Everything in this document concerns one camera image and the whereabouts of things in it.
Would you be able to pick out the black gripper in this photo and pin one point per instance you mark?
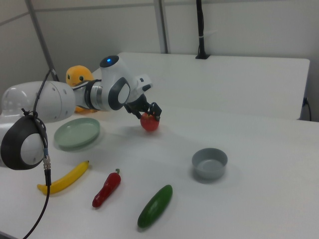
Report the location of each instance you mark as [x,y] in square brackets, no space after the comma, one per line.
[139,103]

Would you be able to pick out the red apple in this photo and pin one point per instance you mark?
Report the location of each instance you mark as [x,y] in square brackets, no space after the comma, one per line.
[149,124]

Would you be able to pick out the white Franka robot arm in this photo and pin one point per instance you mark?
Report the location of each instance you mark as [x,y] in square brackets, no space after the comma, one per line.
[57,99]

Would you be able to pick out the grey bowl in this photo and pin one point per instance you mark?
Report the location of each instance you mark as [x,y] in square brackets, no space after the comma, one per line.
[209,165]

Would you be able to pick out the pale green plate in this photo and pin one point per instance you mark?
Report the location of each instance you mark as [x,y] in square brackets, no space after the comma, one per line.
[76,134]

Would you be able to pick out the orange plush toy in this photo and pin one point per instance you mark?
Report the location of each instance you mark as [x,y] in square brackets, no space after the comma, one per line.
[77,74]

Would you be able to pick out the red chili pepper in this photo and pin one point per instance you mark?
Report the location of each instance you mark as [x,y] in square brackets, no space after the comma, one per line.
[107,188]

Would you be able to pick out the green cucumber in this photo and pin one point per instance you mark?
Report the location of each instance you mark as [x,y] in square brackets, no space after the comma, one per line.
[155,206]

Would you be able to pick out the yellow banana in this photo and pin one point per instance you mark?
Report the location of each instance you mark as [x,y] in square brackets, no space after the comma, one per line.
[69,176]

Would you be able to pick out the black pole with clamp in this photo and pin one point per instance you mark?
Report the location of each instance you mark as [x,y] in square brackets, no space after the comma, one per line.
[201,25]

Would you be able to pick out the grey partition post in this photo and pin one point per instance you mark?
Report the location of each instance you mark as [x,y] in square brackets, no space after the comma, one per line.
[41,37]
[162,25]

